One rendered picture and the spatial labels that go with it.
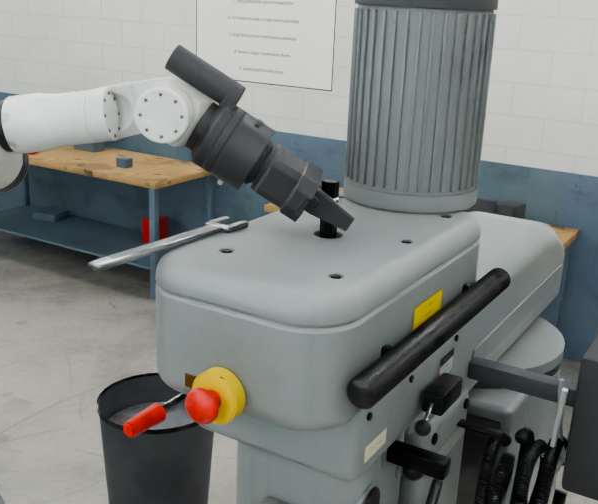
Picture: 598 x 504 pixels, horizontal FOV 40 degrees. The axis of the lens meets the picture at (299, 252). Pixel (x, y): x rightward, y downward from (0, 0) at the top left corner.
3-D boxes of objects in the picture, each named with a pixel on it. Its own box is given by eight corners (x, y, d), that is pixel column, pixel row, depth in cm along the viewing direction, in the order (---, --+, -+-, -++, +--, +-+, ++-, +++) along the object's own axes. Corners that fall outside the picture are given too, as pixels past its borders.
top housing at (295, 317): (326, 453, 84) (335, 308, 79) (133, 384, 97) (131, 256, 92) (480, 315, 123) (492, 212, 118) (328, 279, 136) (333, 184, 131)
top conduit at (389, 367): (374, 415, 84) (376, 383, 83) (338, 403, 86) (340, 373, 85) (509, 292, 121) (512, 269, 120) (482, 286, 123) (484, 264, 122)
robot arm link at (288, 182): (291, 214, 110) (216, 166, 109) (331, 155, 107) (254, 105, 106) (283, 241, 98) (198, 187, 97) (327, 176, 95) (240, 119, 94)
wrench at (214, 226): (106, 274, 86) (106, 266, 86) (80, 266, 88) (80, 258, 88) (248, 227, 105) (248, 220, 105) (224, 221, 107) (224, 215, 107)
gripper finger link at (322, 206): (343, 234, 103) (301, 207, 102) (357, 213, 102) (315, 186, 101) (343, 237, 101) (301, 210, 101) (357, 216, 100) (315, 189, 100)
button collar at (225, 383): (235, 432, 88) (236, 381, 86) (190, 416, 90) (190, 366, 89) (245, 424, 89) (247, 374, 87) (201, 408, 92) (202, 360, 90)
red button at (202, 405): (210, 432, 85) (211, 398, 84) (180, 421, 87) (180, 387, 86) (229, 420, 88) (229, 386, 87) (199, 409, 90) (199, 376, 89)
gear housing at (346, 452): (356, 490, 95) (361, 414, 92) (190, 428, 107) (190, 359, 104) (459, 384, 123) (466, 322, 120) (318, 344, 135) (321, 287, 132)
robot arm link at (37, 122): (108, 101, 108) (-30, 117, 110) (77, 76, 98) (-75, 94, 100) (112, 180, 106) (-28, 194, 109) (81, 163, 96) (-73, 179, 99)
